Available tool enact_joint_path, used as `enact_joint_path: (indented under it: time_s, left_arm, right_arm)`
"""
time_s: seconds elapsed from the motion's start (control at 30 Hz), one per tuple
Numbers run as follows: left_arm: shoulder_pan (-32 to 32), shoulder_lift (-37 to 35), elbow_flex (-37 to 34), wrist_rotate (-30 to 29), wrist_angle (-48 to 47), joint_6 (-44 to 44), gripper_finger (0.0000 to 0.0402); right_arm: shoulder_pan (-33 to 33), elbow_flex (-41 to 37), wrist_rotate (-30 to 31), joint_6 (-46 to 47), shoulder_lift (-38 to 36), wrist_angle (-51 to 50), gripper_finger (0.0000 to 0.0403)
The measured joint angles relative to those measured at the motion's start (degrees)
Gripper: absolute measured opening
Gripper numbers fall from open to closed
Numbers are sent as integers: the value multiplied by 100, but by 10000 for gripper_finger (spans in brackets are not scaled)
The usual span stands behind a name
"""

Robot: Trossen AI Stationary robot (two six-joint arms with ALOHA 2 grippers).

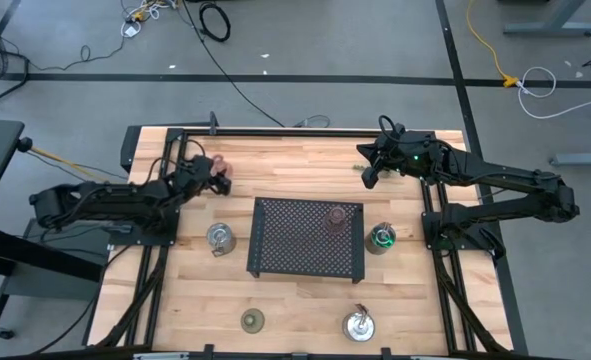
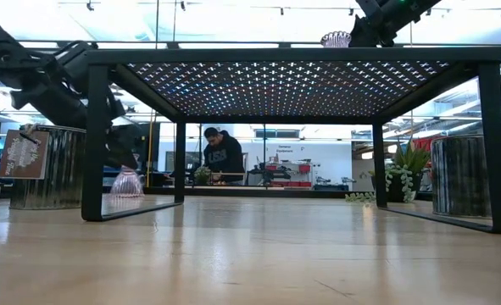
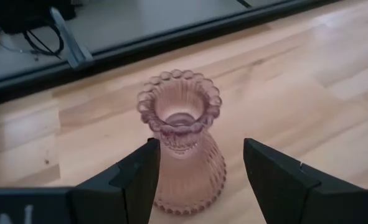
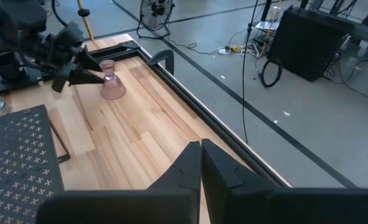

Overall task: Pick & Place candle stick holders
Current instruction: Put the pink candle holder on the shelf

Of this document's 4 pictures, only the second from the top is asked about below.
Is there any background workbench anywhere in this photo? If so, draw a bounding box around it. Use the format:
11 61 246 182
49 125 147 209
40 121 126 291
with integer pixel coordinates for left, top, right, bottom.
312 175 358 191

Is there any red background box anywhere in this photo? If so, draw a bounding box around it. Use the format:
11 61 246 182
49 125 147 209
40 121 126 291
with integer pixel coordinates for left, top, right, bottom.
410 136 446 153

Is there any green artificial potted succulent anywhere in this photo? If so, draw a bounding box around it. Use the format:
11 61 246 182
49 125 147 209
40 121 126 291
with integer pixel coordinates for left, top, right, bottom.
345 137 432 205

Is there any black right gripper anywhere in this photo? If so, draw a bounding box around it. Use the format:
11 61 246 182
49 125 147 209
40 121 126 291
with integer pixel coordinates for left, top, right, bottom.
348 0 443 47

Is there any person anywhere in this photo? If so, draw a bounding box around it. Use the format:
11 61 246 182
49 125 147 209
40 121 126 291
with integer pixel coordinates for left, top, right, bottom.
202 126 247 186

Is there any small background potted plant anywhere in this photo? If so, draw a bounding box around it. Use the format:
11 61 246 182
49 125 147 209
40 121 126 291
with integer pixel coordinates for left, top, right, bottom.
193 165 213 186

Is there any yellow background pole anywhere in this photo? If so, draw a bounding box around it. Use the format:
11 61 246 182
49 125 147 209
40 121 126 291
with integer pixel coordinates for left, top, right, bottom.
148 110 154 187

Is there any dark ribbed silver tin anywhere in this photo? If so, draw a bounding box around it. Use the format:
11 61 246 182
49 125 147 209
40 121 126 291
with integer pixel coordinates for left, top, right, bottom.
430 134 501 219

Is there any black background display board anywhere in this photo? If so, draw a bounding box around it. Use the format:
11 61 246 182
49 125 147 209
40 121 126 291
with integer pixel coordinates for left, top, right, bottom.
137 122 161 163

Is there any grey overhead frame bar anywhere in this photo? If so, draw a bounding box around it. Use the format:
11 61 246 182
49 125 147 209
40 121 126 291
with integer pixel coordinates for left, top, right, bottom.
16 39 501 49

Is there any black perforated metal shelf riser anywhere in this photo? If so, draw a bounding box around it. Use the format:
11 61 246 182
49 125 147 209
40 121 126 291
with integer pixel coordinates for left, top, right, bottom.
81 46 501 234

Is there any black table edge rail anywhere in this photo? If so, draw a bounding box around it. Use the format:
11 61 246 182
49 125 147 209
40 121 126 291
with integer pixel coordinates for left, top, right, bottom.
0 180 501 201

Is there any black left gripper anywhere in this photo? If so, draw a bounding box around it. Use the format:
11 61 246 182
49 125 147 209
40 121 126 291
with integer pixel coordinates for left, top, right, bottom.
10 42 140 170

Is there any silver tin candle with tag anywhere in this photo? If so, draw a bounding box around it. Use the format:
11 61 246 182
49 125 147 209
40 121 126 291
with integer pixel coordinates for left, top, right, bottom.
0 124 86 211

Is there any pink ribbed glass candle holder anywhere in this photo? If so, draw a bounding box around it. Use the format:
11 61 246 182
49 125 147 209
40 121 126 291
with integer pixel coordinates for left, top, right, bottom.
109 164 146 199
320 30 353 48

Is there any background shelf with red bins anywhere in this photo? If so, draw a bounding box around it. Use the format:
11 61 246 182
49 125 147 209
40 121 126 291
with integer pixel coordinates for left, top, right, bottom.
275 159 315 190

